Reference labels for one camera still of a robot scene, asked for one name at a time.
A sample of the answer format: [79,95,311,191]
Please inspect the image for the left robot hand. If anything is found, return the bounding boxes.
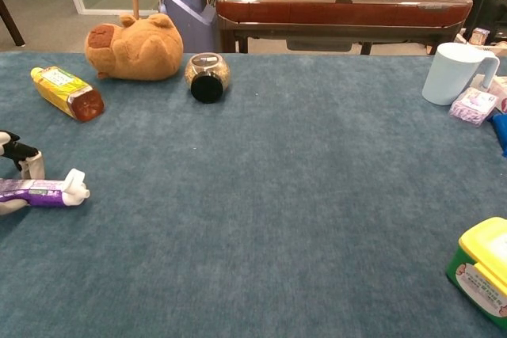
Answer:
[0,131,45,216]

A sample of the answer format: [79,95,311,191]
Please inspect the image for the purple white tube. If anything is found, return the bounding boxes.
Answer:
[0,168,90,208]

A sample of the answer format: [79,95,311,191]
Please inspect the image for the yellow label tea bottle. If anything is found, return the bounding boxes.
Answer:
[30,66,105,123]

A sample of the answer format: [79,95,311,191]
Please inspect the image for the dark wooden table leg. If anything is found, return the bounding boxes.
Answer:
[0,0,25,47]

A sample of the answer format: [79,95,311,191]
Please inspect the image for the brown capybara plush toy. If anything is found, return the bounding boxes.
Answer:
[84,13,185,82]

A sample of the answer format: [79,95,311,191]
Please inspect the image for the round glass jar black lid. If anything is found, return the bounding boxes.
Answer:
[184,51,231,104]

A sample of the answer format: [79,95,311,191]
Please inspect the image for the blue felt table cloth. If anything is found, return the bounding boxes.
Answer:
[0,51,507,338]

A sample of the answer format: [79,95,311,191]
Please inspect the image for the brown mahjong table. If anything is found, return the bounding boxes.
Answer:
[215,0,474,56]

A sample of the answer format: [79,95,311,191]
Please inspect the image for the light blue plastic mug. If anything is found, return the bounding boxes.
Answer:
[421,42,501,107]

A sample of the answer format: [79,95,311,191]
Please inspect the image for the small purple tissue packet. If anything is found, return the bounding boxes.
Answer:
[448,86,498,128]

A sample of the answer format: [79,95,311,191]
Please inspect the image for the yellow lid wipes box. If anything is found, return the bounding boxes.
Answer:
[445,216,507,318]

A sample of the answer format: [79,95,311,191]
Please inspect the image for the blue plastic packet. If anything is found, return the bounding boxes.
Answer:
[489,112,507,157]

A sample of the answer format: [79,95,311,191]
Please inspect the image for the pink floral carton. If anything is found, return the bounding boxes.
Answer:
[489,75,507,114]

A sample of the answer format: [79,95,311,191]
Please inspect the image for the black chair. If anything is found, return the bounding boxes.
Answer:
[463,0,507,46]

